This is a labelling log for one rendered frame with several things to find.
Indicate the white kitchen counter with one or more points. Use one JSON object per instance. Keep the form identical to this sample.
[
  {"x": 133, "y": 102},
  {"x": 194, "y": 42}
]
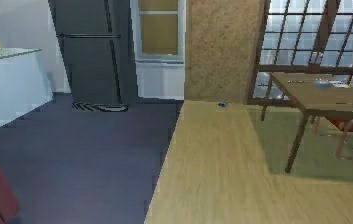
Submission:
[{"x": 10, "y": 86}]

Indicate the dark grey fridge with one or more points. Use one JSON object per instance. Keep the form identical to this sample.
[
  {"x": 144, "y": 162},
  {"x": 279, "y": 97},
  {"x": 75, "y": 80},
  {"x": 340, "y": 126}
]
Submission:
[{"x": 87, "y": 66}]

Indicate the green floor rug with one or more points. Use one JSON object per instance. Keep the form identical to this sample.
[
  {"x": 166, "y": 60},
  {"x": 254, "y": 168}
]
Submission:
[{"x": 310, "y": 146}]

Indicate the small blue object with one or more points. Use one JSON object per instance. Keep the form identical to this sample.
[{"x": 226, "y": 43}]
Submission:
[{"x": 222, "y": 104}]

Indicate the grey dish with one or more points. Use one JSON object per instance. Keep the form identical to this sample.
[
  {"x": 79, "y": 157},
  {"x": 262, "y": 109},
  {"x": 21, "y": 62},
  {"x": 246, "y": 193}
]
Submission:
[{"x": 324, "y": 84}]

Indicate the white room door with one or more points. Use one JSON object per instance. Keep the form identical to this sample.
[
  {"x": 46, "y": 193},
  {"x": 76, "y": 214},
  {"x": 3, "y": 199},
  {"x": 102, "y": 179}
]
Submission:
[{"x": 159, "y": 50}]

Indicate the brown wooden table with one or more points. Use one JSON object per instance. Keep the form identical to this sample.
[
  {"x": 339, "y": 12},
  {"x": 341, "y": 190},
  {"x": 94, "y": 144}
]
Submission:
[{"x": 330, "y": 96}]

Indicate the brown framed window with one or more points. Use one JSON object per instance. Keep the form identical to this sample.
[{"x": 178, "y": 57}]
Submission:
[{"x": 310, "y": 43}]

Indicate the orange chair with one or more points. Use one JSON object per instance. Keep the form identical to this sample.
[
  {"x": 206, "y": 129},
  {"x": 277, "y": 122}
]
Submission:
[{"x": 347, "y": 131}]

